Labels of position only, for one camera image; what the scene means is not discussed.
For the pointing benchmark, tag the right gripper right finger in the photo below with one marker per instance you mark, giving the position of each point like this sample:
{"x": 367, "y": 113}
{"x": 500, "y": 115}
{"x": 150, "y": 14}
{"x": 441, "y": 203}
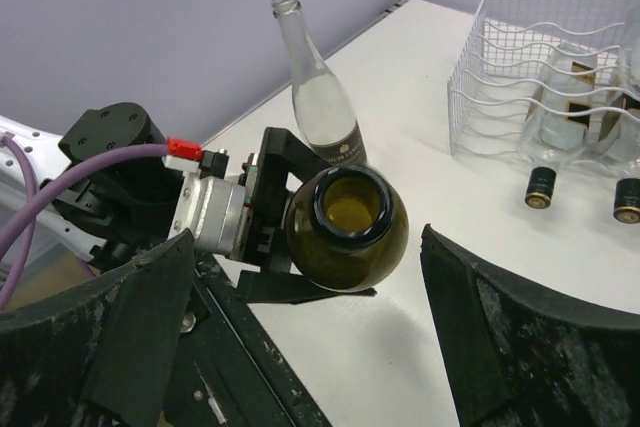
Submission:
{"x": 517, "y": 353}

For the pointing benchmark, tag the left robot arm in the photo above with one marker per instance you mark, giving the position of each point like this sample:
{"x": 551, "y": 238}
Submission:
{"x": 116, "y": 187}

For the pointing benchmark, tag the clear bottle black cap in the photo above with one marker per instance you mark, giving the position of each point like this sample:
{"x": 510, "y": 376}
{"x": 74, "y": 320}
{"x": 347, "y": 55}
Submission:
{"x": 619, "y": 133}

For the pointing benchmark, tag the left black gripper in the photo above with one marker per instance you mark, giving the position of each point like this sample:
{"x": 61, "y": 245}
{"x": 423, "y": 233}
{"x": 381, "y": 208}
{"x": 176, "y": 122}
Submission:
{"x": 281, "y": 155}

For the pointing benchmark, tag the dark wine bottle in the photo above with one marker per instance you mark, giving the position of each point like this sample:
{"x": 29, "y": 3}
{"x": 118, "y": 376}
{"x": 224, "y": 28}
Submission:
{"x": 346, "y": 229}

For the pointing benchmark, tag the frosted clear tall bottle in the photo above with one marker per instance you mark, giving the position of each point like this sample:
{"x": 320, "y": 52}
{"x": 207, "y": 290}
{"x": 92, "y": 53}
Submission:
{"x": 322, "y": 108}

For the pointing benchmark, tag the small bottle brown label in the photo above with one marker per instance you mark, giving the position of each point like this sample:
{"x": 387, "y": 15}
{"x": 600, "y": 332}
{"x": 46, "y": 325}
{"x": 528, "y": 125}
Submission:
{"x": 556, "y": 124}

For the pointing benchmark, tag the black mounting rail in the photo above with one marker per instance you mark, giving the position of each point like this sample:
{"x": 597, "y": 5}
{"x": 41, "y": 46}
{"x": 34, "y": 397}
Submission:
{"x": 227, "y": 370}

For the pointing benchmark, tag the white wire wine rack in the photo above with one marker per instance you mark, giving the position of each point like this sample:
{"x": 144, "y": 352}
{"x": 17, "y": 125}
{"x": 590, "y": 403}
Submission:
{"x": 491, "y": 87}

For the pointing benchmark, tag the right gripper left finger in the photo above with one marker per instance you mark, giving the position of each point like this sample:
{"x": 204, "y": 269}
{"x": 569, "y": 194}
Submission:
{"x": 100, "y": 353}

